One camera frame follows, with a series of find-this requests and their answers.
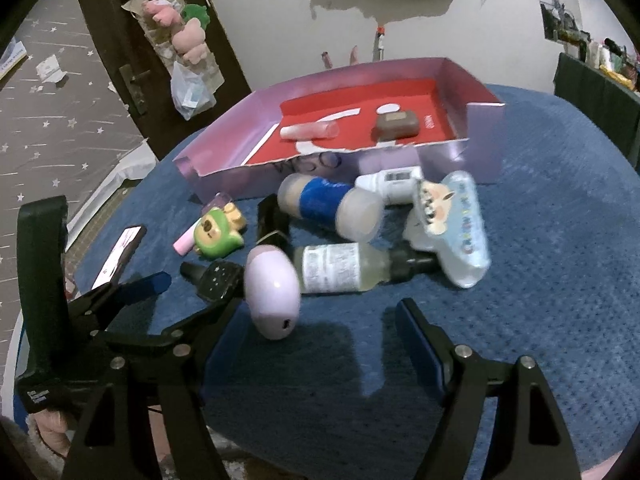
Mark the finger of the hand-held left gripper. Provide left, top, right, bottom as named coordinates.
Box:
left=65, top=271, right=172, bottom=333

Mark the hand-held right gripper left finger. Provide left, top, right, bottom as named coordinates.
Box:
left=60, top=296, right=247, bottom=480

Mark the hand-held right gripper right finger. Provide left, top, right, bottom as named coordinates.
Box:
left=394, top=298, right=582, bottom=480

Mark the lilac oval case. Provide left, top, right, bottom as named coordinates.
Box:
left=243, top=244, right=302, bottom=341

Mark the lilac cardboard box red inside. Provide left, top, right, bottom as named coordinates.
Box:
left=172, top=56, right=506, bottom=202

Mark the person's left forearm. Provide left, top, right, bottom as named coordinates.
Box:
left=0, top=412, right=66, bottom=480

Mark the person's left hand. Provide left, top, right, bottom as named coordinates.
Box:
left=30, top=405, right=74, bottom=461

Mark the black phone white screen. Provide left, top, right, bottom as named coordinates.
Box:
left=91, top=224, right=148, bottom=291

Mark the pink lip balm stick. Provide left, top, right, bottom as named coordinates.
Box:
left=172, top=230, right=197, bottom=256

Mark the black starry perfume bottle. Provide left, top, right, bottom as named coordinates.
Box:
left=180, top=258, right=243, bottom=302

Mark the green cartoon figure toy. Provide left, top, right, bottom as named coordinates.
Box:
left=192, top=192, right=247, bottom=261

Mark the clear spray bottle white label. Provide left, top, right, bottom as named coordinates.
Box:
left=291, top=241, right=441, bottom=295

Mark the packaged toothbrush cartoon card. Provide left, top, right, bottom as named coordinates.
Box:
left=402, top=170, right=492, bottom=289

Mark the black small box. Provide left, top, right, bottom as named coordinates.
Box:
left=256, top=194, right=292, bottom=253

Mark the small white bottle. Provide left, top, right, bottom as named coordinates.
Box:
left=354, top=165, right=425, bottom=206

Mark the blue labelled cylinder bottle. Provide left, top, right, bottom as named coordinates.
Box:
left=276, top=172, right=385, bottom=245

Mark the clear plastic bag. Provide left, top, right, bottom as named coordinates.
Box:
left=170, top=61, right=217, bottom=121

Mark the crumpled white paper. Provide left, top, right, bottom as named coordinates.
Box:
left=35, top=53, right=69, bottom=84

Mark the pink tube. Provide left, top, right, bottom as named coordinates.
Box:
left=279, top=122, right=340, bottom=142

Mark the brown rounded case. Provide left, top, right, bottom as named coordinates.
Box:
left=371, top=109, right=421, bottom=142

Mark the white book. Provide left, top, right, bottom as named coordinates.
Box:
left=0, top=36, right=29, bottom=81

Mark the pink plush toy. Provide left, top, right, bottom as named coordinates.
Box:
left=170, top=19, right=212, bottom=64
left=141, top=0, right=184, bottom=29

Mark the dark brown door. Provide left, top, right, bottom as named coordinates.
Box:
left=71, top=0, right=253, bottom=162

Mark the green plush toy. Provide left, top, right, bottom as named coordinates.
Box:
left=182, top=3, right=212, bottom=29

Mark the dark green cabinet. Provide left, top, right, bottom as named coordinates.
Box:
left=552, top=52, right=640, bottom=167

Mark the cluster of small bottles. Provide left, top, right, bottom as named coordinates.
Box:
left=586, top=36, right=640, bottom=92

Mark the metal door handle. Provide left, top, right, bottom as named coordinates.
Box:
left=118, top=63, right=151, bottom=116

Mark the wall poster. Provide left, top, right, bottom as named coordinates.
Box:
left=538, top=0, right=592, bottom=44

